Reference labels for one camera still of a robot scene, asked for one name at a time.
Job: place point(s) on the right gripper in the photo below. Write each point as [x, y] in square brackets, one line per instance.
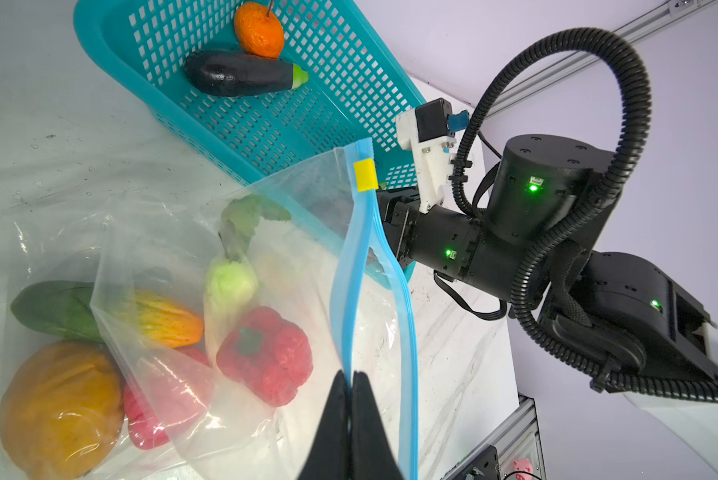
[455, 246]

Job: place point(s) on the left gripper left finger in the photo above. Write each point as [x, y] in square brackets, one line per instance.
[329, 457]

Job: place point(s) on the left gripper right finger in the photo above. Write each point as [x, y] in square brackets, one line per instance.
[371, 457]

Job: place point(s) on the pink toy fruit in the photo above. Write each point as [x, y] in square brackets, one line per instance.
[177, 398]

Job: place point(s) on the white toy radish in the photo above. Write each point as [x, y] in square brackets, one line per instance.
[231, 281]

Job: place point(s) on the clear zip top bag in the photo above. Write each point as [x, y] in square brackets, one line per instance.
[328, 270]

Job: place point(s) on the yellow toy mango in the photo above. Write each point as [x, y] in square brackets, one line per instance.
[62, 413]

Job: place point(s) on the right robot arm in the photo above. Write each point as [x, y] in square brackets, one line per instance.
[527, 236]

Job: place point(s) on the pink toy pig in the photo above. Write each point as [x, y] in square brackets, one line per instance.
[523, 469]

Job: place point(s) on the teal plastic basket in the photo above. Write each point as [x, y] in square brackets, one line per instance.
[356, 88]

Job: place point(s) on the orange toy fruit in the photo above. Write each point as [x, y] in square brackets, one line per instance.
[258, 29]

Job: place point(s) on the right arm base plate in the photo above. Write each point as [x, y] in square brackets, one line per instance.
[481, 464]

